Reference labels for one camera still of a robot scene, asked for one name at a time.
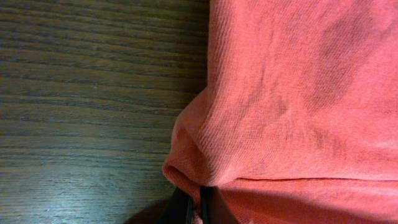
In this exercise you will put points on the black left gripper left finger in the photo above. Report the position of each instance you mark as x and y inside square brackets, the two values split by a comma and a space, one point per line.
[179, 210]

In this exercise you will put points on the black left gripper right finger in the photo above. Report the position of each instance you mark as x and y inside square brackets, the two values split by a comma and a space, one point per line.
[214, 208]

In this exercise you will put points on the orange red t-shirt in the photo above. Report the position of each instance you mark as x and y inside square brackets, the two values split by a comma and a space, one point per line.
[298, 121]

